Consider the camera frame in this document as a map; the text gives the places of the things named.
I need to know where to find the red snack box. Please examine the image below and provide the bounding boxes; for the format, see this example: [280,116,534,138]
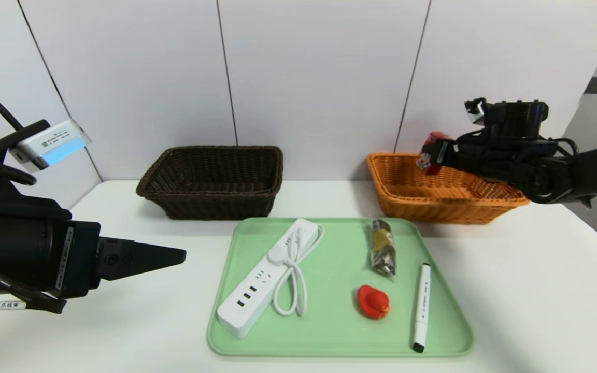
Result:
[417,131,452,174]

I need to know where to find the white power strip cable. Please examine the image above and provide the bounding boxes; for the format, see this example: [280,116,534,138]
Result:
[268,223,326,317]

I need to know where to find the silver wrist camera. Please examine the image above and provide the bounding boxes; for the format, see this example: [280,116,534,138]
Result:
[8,119,92,173]
[464,97,487,125]

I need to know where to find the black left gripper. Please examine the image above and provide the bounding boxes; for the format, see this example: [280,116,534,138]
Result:
[0,210,187,299]

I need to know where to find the dark brown wicker basket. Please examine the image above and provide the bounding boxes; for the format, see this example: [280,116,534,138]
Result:
[136,146,284,220]

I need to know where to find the white marker pen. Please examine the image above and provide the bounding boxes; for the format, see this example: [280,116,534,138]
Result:
[413,263,432,353]

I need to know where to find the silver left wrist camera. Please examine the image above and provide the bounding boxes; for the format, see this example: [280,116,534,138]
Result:
[8,119,92,173]

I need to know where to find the orange wicker basket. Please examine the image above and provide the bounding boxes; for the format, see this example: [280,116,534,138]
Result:
[366,152,531,225]

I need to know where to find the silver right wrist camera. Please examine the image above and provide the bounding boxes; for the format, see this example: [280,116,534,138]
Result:
[464,97,487,125]

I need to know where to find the white power strip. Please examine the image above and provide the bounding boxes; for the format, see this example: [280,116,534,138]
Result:
[217,218,320,339]

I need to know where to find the small red toy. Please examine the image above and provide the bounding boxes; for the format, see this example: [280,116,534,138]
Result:
[357,284,391,320]

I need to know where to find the brown snack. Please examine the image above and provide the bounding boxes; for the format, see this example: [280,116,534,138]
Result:
[369,218,397,280]

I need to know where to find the light green plastic tray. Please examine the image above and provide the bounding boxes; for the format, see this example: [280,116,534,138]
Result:
[207,217,474,358]

